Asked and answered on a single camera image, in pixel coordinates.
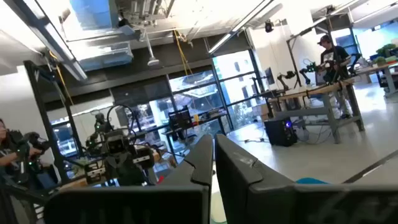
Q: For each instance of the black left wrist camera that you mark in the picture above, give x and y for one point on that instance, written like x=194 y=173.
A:
x=117 y=145

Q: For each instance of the wooden top workbench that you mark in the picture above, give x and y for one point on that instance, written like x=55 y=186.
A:
x=314 y=90

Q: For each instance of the black metal frame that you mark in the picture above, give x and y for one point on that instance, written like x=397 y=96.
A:
x=40 y=102

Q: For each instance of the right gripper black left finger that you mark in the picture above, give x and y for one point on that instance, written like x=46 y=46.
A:
x=140 y=202

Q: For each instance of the black computer monitor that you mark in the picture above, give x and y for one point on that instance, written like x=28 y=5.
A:
x=179 y=119

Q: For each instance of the person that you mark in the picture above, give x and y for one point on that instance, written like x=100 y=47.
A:
x=9 y=146
x=334 y=59

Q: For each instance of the black desk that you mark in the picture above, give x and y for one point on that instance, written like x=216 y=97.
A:
x=205 y=119

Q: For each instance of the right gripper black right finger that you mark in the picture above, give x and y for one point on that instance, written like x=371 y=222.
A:
x=280 y=202

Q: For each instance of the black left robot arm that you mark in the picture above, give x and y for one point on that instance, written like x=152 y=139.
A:
x=100 y=123

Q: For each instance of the long ceiling light strip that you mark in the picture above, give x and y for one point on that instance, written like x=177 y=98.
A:
x=236 y=29

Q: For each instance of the black computer tower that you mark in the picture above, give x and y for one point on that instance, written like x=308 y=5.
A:
x=280 y=132

